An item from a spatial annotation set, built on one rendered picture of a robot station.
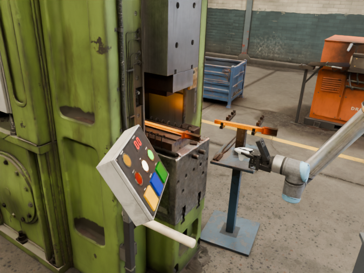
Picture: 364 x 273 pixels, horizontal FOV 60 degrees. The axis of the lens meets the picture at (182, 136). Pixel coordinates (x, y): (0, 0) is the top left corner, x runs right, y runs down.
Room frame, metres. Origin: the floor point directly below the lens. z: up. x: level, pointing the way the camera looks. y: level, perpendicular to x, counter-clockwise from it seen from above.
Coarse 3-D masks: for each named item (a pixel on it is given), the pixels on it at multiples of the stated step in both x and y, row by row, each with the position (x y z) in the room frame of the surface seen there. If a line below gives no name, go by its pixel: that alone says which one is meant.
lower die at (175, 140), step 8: (152, 128) 1.75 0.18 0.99; (160, 128) 1.73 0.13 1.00; (176, 128) 1.76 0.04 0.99; (152, 136) 1.65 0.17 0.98; (160, 136) 1.66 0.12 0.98; (168, 136) 1.64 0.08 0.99; (176, 136) 1.64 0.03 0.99; (152, 144) 1.63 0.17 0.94; (160, 144) 1.60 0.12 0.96; (168, 144) 1.57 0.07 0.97; (176, 144) 1.60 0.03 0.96; (184, 144) 1.68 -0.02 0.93
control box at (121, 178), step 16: (128, 144) 1.11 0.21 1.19; (144, 144) 1.22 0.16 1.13; (112, 160) 0.96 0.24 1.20; (144, 160) 1.14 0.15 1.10; (160, 160) 1.28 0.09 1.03; (112, 176) 0.96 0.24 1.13; (128, 176) 0.97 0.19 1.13; (144, 176) 1.07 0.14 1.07; (128, 192) 0.95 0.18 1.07; (144, 192) 1.00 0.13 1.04; (128, 208) 0.95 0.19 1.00; (144, 208) 0.94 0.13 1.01
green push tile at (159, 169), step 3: (159, 162) 1.24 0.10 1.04; (159, 165) 1.22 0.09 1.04; (156, 168) 1.18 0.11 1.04; (159, 168) 1.20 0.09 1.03; (162, 168) 1.23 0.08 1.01; (156, 171) 1.18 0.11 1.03; (159, 171) 1.19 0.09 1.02; (162, 171) 1.22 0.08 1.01; (165, 171) 1.24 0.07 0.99; (159, 174) 1.17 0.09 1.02; (162, 174) 1.20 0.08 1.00; (165, 174) 1.22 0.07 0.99; (162, 177) 1.18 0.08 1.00; (165, 177) 1.21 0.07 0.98; (162, 180) 1.17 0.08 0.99
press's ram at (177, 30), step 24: (144, 0) 1.59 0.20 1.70; (168, 0) 1.52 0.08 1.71; (192, 0) 1.70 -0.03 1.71; (144, 24) 1.59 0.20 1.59; (168, 24) 1.52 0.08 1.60; (192, 24) 1.71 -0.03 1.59; (144, 48) 1.60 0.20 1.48; (168, 48) 1.53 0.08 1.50; (192, 48) 1.71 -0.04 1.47; (168, 72) 1.53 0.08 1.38
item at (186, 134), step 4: (148, 124) 1.79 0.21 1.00; (152, 124) 1.78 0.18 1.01; (156, 124) 1.78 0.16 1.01; (164, 128) 1.72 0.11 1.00; (168, 128) 1.72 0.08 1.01; (172, 128) 1.72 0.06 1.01; (176, 132) 1.68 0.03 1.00; (180, 132) 1.67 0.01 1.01; (184, 132) 1.66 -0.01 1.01; (188, 132) 1.66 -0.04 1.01; (184, 136) 1.65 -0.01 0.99; (188, 136) 1.64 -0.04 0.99; (192, 136) 1.63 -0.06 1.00; (196, 136) 1.61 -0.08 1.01; (196, 140) 1.61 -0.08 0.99
